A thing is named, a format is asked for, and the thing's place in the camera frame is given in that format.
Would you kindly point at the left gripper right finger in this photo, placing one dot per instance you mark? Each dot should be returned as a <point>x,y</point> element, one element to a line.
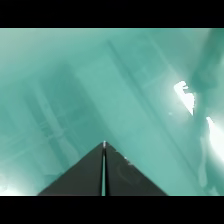
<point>128,180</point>

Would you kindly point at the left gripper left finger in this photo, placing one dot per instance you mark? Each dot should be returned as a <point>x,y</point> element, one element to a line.
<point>80,180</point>

